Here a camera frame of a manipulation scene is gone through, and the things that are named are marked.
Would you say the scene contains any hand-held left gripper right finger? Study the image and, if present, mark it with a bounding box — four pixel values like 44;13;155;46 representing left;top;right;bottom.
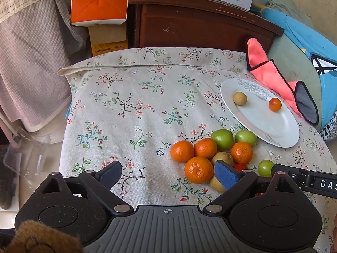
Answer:
203;160;301;215

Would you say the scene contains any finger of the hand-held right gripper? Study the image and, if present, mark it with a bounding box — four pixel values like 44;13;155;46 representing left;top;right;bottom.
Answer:
271;164;314;191

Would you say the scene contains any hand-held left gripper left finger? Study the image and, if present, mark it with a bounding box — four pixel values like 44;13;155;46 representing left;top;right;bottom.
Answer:
35;160;134;215

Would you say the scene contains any orange mandarin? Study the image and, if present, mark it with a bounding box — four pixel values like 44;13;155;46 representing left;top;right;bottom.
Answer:
230;141;254;164
170;140;195;163
184;156;214;184
269;98;282;112
194;138;218;159

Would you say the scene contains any green jujube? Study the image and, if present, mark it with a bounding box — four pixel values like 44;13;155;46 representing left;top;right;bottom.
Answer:
235;130;258;147
258;160;275;177
211;129;234;151

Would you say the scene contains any white plate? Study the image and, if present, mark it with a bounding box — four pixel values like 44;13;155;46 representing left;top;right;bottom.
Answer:
220;78;301;148

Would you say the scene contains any houndstooth cloth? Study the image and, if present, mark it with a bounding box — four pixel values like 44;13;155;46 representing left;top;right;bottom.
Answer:
317;110;337;143

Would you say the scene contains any floral tablecloth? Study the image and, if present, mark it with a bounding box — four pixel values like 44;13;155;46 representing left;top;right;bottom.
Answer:
57;47;337;253

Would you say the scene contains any clear plastic container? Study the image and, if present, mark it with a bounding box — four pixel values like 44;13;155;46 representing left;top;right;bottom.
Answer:
3;126;66;181

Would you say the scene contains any brown fuzzy cloth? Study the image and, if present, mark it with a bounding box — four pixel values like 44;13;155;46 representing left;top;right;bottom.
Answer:
0;220;85;253

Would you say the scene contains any green cushion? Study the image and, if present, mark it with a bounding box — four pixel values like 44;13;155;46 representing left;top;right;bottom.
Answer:
267;38;327;132

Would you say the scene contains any pink oven mitt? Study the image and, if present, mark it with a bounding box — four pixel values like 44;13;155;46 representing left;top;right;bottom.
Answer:
246;37;320;126

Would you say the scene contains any pink checkered cloth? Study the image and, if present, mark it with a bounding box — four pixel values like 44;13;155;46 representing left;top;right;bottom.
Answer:
0;0;91;133

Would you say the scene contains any brown cardboard box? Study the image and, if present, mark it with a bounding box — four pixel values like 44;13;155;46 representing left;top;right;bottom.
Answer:
88;21;129;57

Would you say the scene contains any blue printed pillow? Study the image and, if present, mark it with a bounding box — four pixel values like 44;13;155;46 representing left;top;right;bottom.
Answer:
251;3;337;132

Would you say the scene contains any brown wooden cabinet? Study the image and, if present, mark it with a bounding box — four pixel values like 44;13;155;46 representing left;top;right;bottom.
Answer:
128;0;285;56

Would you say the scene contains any orange paper box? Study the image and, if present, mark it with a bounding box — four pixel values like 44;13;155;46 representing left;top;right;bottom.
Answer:
71;0;129;27

